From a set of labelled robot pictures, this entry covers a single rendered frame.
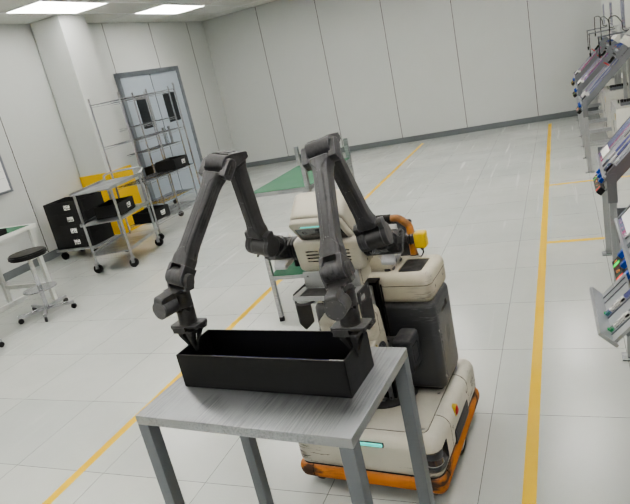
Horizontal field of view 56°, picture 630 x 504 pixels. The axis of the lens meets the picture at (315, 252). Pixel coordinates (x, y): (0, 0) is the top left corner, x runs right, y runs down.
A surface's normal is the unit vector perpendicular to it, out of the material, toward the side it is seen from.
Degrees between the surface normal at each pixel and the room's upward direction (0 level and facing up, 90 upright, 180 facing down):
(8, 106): 90
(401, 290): 90
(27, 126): 90
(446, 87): 90
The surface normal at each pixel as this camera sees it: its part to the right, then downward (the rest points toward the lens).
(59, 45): -0.36, 0.35
